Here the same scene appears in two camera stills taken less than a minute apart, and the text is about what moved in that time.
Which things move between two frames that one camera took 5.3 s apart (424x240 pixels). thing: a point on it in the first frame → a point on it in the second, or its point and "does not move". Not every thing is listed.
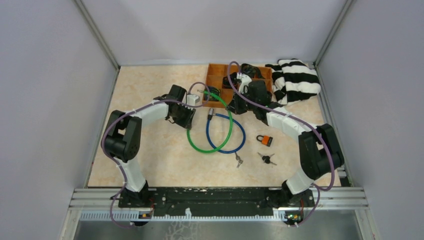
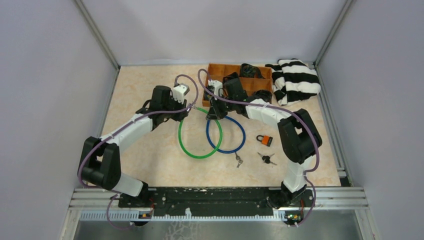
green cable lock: (230, 128) → (199, 157)
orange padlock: (266, 140) does not move
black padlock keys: (266, 159) does not move
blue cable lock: (211, 113) does not move
